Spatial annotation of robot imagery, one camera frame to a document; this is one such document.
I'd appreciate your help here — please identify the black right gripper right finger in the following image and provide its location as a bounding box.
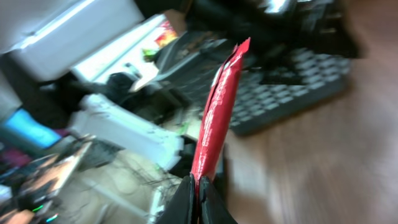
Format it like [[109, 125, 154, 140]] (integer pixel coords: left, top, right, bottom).
[[198, 177, 238, 224]]

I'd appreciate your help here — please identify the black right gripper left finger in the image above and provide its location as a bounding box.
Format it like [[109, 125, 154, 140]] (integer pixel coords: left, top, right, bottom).
[[155, 174, 197, 224]]

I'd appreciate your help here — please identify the red sachet packet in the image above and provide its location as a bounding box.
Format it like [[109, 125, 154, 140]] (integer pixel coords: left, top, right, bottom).
[[191, 39, 251, 193]]

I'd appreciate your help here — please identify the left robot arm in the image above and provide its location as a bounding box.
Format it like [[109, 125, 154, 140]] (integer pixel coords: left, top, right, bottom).
[[68, 94, 183, 170]]

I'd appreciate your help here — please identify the grey plastic basket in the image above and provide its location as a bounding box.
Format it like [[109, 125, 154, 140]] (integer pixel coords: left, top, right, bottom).
[[155, 32, 351, 135]]

